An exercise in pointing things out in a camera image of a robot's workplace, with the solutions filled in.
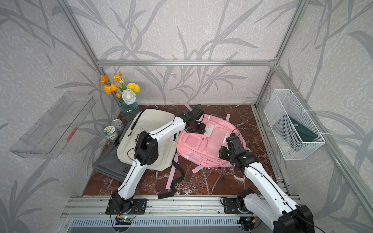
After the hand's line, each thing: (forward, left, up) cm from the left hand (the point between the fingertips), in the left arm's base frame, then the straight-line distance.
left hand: (203, 130), depth 96 cm
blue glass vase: (+15, +53, +4) cm, 55 cm away
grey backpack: (-22, +55, -2) cm, 59 cm away
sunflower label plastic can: (-2, +61, 0) cm, 61 cm away
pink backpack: (-13, +1, -3) cm, 13 cm away
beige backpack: (+5, +47, +1) cm, 47 cm away
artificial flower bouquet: (+8, +44, +25) cm, 51 cm away
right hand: (-16, -10, +3) cm, 19 cm away
